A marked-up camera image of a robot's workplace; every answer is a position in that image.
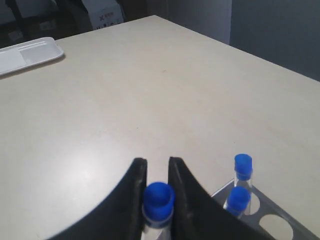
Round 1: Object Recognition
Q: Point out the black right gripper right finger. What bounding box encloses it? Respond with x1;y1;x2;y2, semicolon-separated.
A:
168;157;273;240

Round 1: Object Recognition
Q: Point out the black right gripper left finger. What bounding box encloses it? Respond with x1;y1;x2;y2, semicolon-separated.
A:
50;158;147;240

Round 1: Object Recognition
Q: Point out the blue-capped test tube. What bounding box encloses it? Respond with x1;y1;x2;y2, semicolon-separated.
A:
234;153;253;192
141;182;175;240
223;186;251;219

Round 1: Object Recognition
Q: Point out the stainless steel test tube rack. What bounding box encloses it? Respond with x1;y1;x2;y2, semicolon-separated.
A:
212;179;318;240

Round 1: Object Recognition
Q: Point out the white plastic tray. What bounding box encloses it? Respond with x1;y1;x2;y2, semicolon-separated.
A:
0;37;65;76

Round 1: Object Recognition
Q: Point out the white cardboard box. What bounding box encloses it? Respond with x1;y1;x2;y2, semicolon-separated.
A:
82;0;124;30

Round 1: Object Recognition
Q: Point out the brown cabinet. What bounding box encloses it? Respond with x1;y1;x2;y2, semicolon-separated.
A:
0;0;84;48

